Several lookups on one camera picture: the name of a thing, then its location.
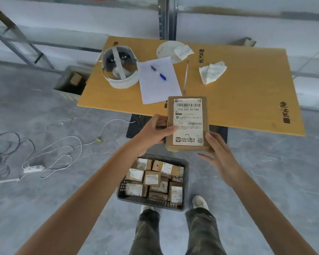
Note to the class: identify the person's right hand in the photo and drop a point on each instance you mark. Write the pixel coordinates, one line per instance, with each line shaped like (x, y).
(224, 161)

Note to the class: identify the person's left hand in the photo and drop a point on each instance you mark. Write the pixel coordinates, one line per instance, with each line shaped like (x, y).
(148, 135)

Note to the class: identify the person's right thumb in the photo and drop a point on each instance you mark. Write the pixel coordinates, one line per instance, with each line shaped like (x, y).
(212, 140)

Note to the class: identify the person's left thumb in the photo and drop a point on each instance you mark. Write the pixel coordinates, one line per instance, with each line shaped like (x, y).
(170, 131)

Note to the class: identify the labelled cardboard parcel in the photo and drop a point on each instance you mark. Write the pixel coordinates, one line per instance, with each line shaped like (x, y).
(187, 114)

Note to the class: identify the person's left forearm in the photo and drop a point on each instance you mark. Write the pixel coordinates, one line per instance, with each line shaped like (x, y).
(90, 199)

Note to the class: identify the person's right forearm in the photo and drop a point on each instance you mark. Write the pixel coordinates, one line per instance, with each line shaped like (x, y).
(271, 217)

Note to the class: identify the white paper sheet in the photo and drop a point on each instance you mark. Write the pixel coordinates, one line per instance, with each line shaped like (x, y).
(159, 88)

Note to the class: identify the pile of small cardboard parcels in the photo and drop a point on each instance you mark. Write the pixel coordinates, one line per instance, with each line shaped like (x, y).
(155, 180)

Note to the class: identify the blue pen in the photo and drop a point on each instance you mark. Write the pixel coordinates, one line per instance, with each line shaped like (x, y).
(159, 73)

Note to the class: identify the person's right white shoe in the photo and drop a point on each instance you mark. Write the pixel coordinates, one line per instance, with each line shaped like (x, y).
(200, 202)

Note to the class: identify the person's white shoe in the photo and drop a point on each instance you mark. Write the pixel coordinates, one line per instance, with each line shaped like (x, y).
(146, 209)
(200, 202)

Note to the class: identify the large crumpled white tissue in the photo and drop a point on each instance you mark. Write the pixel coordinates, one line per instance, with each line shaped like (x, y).
(211, 73)

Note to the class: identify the white round plate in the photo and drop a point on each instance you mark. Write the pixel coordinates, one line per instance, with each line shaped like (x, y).
(166, 51)

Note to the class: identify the small crumpled white tissue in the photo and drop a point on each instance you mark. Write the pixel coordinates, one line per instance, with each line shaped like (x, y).
(183, 52)

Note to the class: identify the white headset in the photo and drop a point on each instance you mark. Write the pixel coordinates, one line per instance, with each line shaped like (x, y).
(119, 69)

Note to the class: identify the black plastic crate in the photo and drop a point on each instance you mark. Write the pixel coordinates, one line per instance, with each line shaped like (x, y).
(121, 195)

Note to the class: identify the person's left white shoe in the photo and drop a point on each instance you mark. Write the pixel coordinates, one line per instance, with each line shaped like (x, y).
(146, 209)

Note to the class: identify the person's right trouser leg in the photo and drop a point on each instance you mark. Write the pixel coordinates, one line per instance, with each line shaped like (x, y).
(204, 233)

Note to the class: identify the person's trouser leg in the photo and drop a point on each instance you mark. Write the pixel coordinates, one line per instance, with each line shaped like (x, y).
(204, 233)
(146, 233)

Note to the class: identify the person's left trouser leg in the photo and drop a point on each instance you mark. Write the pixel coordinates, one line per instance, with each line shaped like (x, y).
(146, 233)

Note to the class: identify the brown box in bin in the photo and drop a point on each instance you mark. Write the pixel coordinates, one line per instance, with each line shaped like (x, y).
(76, 79)

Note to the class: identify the grey open bin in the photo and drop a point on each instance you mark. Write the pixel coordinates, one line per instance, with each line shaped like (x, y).
(66, 88)

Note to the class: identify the grey metal bracket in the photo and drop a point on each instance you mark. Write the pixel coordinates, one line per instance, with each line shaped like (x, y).
(243, 41)

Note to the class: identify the metal shelf post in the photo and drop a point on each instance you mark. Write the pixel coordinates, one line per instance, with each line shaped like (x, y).
(167, 18)

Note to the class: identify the grey metal frame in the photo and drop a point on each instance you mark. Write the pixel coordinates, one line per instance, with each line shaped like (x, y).
(21, 39)

